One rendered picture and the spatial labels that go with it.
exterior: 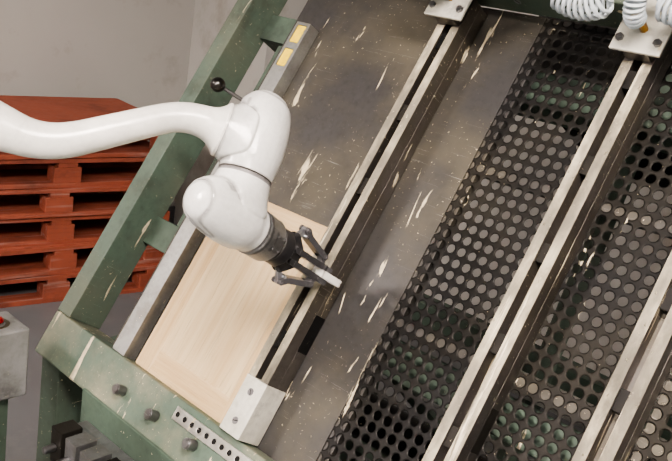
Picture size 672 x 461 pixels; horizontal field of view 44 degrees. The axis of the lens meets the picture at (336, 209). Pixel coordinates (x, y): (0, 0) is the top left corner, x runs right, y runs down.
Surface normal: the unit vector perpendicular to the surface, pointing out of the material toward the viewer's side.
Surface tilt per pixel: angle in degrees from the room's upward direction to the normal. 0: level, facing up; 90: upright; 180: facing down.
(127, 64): 90
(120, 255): 90
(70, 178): 90
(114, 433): 90
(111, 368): 60
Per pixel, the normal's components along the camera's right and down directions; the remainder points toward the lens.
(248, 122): 0.18, -0.27
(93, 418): -0.68, 0.10
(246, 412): -0.51, -0.39
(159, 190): 0.72, 0.29
